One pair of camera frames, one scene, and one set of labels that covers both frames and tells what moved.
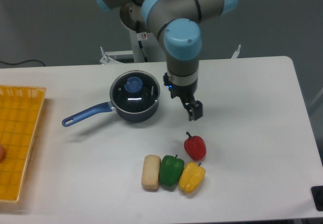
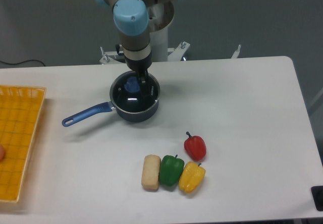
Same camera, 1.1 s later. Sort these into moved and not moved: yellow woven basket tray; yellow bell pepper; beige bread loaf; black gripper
Moved: black gripper
Not moved: yellow woven basket tray; beige bread loaf; yellow bell pepper
